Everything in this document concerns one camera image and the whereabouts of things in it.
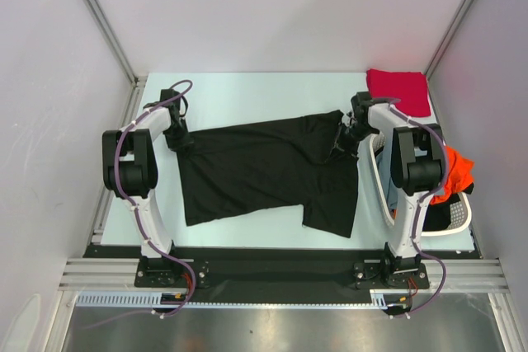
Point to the aluminium frame rail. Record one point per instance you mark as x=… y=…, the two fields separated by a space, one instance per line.
x=454 y=276

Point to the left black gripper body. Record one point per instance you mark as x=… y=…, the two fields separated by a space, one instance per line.
x=176 y=136

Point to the orange t shirt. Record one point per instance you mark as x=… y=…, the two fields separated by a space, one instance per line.
x=458 y=175

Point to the folded red t shirt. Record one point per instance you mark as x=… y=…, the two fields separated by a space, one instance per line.
x=410 y=88

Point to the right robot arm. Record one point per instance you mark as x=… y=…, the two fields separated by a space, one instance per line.
x=403 y=250

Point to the black garment in basket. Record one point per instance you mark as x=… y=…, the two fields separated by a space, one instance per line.
x=451 y=216

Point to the white laundry basket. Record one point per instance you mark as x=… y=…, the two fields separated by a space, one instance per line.
x=374 y=145

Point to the white cable duct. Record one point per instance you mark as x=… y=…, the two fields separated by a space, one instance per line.
x=168 y=301

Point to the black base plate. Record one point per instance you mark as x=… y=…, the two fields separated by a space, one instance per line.
x=260 y=293

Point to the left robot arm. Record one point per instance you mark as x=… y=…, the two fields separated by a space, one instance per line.
x=130 y=171

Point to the grey blue t shirt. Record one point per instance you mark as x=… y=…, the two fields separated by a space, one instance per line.
x=390 y=191

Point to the black t shirt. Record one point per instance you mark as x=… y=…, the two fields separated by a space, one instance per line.
x=240 y=169

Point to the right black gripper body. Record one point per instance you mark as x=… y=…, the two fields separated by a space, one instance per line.
x=346 y=138

